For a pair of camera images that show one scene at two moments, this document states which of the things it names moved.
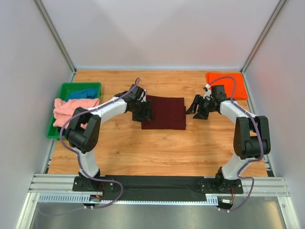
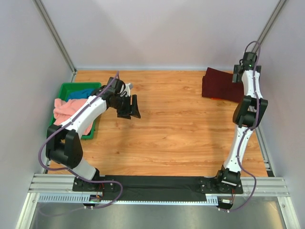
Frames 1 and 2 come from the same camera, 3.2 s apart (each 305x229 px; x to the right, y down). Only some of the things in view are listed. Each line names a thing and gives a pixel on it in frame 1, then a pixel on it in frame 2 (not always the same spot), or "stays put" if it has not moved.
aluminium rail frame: [62, 184] stays put
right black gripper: [201, 107] to [237, 73]
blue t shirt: [82, 93] stays put
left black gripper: [145, 110] to [127, 106]
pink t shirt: [64, 110] stays put
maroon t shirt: [168, 112] to [218, 84]
